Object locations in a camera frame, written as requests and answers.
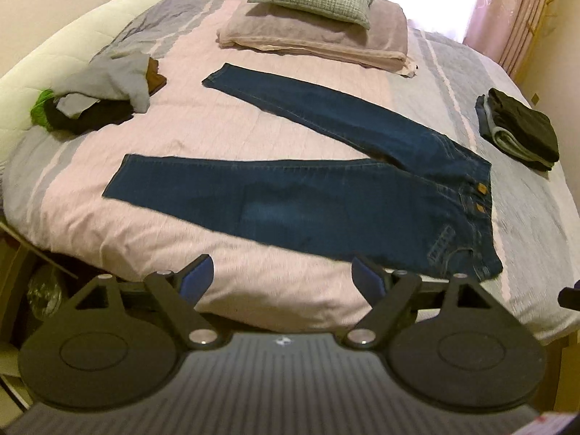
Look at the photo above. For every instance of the pink pillow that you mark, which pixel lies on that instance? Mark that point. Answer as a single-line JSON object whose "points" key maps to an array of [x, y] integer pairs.
{"points": [[317, 38]]}

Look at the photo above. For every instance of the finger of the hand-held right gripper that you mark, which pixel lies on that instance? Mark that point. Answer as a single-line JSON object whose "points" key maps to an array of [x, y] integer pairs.
{"points": [[570, 297]]}

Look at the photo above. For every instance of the brown garment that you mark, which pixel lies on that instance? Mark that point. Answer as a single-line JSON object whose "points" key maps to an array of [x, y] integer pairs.
{"points": [[156, 77]]}

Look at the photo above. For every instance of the dark blue jeans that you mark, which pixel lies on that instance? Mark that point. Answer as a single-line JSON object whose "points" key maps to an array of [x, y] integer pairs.
{"points": [[317, 199]]}

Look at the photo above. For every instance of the bed with pink blanket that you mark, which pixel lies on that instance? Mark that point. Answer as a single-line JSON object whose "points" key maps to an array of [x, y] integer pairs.
{"points": [[190, 136]]}

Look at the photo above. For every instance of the green garment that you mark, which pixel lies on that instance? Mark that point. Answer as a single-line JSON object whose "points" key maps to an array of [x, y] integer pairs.
{"points": [[41, 111]]}

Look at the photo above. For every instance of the long white quilted cushion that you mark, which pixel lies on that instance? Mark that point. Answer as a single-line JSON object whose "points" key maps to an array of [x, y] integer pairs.
{"points": [[59, 45]]}

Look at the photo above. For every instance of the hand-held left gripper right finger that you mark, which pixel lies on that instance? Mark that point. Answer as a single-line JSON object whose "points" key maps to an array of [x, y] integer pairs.
{"points": [[367, 281]]}

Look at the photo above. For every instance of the folded grey garment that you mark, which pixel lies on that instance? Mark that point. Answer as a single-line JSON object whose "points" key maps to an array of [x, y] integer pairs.
{"points": [[507, 142]]}

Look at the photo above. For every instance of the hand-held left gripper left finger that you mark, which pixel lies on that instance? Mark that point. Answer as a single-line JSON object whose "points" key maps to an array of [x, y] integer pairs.
{"points": [[199, 281]]}

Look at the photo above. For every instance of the grey shirt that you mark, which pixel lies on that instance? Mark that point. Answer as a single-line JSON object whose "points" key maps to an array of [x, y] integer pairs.
{"points": [[113, 81]]}

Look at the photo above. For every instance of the clear plastic bag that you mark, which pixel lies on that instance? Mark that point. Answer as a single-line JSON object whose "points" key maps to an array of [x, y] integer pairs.
{"points": [[43, 292]]}

